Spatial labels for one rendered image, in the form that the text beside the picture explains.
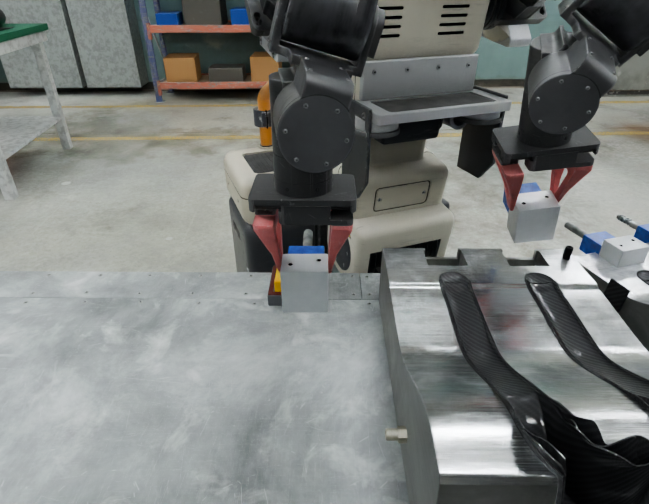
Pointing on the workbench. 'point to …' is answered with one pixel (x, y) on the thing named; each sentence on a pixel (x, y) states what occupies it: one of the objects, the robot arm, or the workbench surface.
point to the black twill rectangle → (616, 294)
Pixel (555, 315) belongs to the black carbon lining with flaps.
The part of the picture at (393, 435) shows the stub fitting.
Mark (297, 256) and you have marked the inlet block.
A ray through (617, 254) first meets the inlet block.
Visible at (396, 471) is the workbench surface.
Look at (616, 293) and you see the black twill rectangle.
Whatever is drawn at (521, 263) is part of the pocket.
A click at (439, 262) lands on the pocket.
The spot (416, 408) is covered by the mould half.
